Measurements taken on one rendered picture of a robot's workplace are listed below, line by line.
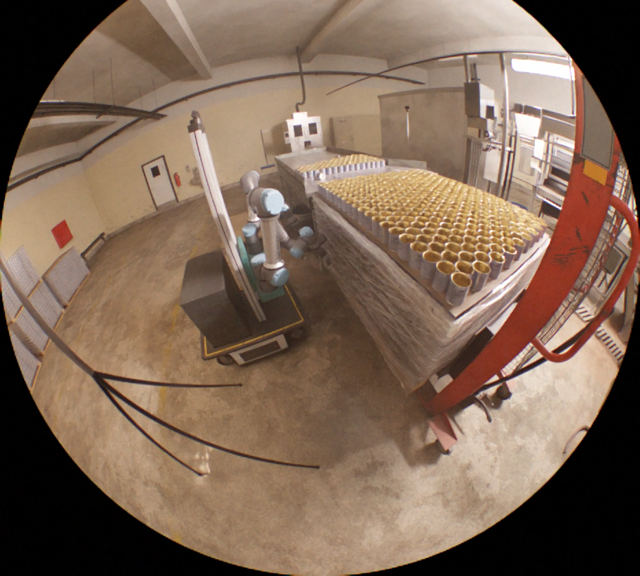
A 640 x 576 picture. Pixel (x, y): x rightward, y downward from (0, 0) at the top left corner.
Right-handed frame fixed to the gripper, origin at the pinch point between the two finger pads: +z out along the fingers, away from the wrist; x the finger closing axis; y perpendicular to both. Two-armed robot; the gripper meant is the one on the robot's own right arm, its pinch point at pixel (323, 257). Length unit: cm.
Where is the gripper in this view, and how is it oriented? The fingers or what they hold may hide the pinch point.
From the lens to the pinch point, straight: 147.7
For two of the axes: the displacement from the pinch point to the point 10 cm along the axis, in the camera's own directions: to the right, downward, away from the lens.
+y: -7.5, 6.5, -0.8
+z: 3.7, 5.3, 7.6
